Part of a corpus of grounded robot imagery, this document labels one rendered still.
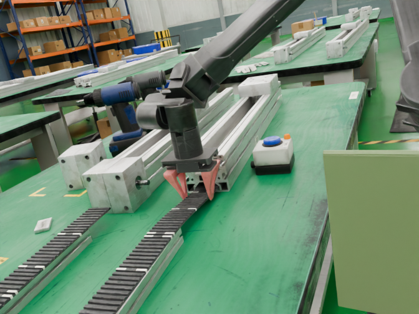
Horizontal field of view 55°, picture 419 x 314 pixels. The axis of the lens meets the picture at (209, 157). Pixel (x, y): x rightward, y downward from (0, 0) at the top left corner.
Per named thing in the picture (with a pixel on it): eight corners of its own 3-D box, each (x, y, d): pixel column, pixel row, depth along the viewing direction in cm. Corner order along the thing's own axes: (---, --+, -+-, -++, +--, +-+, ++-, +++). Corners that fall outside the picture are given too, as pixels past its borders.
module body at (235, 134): (230, 191, 87) (223, 154, 84) (187, 193, 91) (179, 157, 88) (282, 102, 158) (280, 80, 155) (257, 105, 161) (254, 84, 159)
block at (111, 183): (143, 213, 85) (132, 171, 82) (93, 214, 89) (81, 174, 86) (161, 194, 93) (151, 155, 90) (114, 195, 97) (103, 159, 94)
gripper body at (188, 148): (174, 158, 86) (166, 124, 83) (219, 155, 82) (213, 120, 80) (161, 170, 80) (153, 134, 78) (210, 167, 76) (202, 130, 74)
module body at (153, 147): (151, 194, 94) (143, 160, 91) (114, 195, 97) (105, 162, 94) (235, 108, 164) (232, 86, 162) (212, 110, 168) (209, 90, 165)
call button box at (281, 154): (290, 173, 90) (287, 147, 88) (248, 176, 93) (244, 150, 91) (295, 160, 97) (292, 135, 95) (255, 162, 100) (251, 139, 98)
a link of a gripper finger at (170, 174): (181, 192, 88) (173, 152, 85) (212, 192, 86) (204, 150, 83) (169, 207, 82) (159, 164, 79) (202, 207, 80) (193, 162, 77)
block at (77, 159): (109, 184, 105) (99, 150, 102) (67, 191, 107) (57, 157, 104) (119, 171, 115) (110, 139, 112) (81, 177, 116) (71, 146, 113)
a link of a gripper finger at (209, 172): (194, 192, 87) (186, 151, 84) (226, 191, 85) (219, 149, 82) (183, 207, 81) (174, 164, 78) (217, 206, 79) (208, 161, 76)
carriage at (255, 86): (272, 101, 135) (269, 81, 133) (240, 105, 139) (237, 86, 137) (279, 91, 150) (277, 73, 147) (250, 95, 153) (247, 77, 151)
